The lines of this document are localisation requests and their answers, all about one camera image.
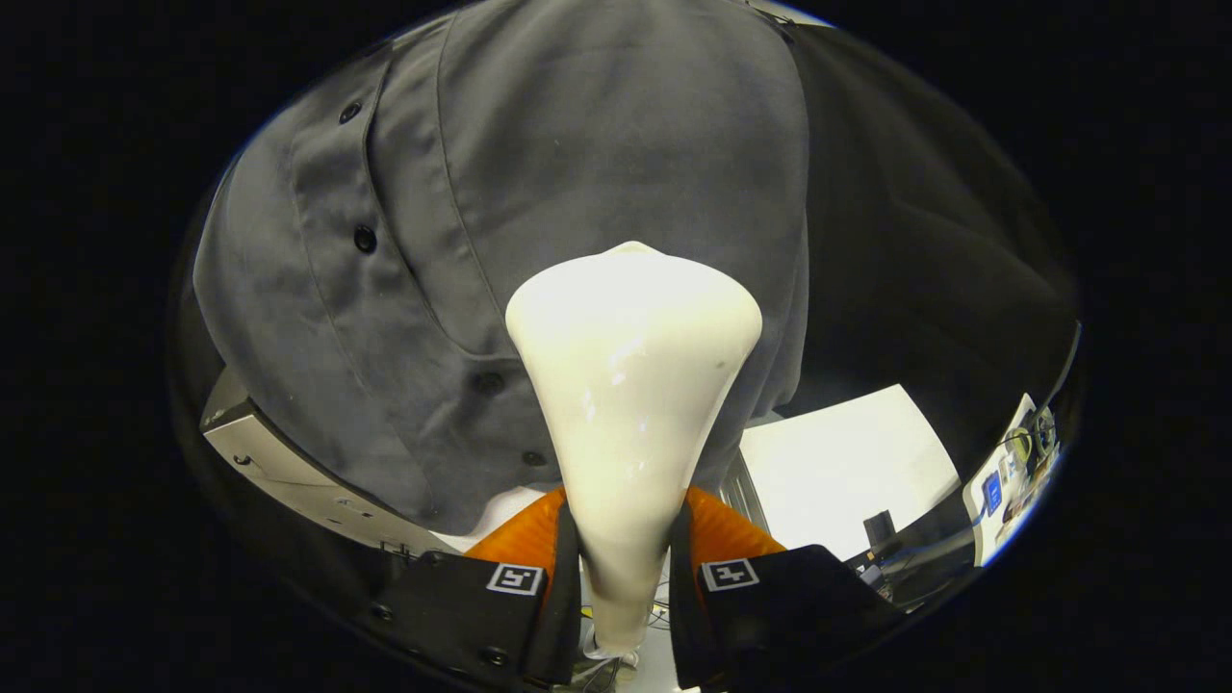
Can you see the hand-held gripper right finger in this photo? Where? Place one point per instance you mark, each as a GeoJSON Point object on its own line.
{"type": "Point", "coordinates": [685, 597]}

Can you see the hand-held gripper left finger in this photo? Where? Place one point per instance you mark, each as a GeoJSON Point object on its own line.
{"type": "Point", "coordinates": [566, 597]}

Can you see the small blue device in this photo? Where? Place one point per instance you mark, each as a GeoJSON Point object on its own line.
{"type": "Point", "coordinates": [992, 493]}

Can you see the grey button shirt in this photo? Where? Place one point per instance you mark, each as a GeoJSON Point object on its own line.
{"type": "Point", "coordinates": [597, 135]}

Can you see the white garment steamer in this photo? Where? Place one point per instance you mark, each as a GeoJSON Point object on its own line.
{"type": "Point", "coordinates": [630, 385]}

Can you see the grey cabinet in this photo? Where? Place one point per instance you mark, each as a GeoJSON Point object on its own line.
{"type": "Point", "coordinates": [279, 462]}

